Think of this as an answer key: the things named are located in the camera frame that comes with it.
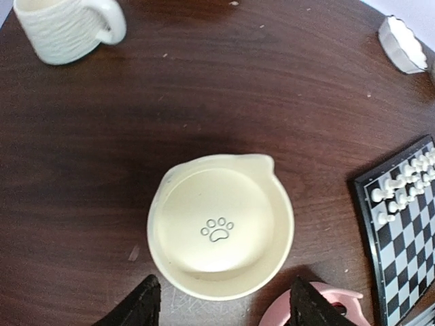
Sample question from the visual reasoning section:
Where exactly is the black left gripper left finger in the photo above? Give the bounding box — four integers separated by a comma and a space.
93, 274, 161, 326

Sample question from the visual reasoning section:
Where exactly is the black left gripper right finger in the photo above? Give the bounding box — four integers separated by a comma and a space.
288, 276, 350, 326

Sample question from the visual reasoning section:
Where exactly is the white rook corner piece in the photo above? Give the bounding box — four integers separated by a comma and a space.
370, 188, 394, 202

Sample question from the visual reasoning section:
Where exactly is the white knight piece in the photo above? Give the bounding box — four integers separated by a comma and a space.
384, 179, 406, 191

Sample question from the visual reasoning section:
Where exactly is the white queen piece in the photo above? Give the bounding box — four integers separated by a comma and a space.
404, 164, 423, 176

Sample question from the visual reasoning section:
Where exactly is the pink bowl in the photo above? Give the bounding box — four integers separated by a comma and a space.
260, 278, 369, 325

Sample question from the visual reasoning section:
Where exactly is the black and white chessboard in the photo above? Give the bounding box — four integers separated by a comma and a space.
349, 135, 434, 325

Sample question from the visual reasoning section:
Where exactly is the cream bowl with spout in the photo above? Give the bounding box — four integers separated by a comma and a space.
147, 153, 295, 301

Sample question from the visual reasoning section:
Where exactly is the white scalloped bowl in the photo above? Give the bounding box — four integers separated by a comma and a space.
378, 16, 428, 74

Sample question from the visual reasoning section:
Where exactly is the white textured ceramic mug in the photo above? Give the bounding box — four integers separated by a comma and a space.
13, 1, 126, 65

